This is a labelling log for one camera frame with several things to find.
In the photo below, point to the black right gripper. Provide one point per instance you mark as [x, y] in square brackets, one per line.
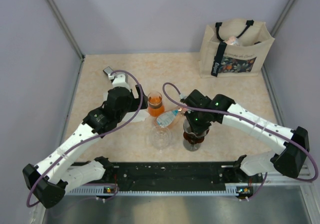
[196, 129]

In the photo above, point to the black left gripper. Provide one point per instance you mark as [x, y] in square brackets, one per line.
[136, 102]

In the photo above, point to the white paper coffee filter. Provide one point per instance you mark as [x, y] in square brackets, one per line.
[188, 130]

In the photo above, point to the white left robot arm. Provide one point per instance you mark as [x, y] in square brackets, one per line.
[50, 179]

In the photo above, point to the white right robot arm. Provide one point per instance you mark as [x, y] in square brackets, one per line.
[288, 146]

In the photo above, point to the amber glass coffee dripper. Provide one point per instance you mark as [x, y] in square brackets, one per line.
[191, 143]

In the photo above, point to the clear glass dripper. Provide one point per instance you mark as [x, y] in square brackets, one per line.
[160, 137]

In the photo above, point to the orange liquid glass carafe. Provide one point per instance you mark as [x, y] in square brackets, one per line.
[155, 104]

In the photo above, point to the baby oil bottle pink cap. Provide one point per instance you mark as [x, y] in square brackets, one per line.
[169, 118]

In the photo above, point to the black rectangular box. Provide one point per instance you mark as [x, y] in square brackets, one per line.
[109, 73]

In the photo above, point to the beige canvas tote bag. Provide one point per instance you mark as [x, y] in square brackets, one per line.
[217, 59]

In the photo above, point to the pink item in bag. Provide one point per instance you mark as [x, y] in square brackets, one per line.
[233, 40]

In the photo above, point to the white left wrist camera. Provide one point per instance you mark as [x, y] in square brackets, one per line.
[119, 79]

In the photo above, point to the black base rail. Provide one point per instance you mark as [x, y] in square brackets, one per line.
[175, 176]

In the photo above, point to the aluminium front rail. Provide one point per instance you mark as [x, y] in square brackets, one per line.
[240, 190]

